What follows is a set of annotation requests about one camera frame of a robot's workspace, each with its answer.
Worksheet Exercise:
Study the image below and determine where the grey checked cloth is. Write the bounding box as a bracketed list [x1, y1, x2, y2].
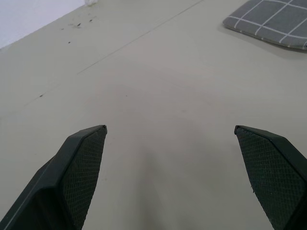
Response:
[222, 0, 307, 50]

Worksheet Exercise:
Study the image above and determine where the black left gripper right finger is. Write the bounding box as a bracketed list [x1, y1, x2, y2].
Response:
[234, 125, 307, 230]

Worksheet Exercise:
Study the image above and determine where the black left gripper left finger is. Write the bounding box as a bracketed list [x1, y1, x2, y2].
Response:
[0, 124, 108, 230]

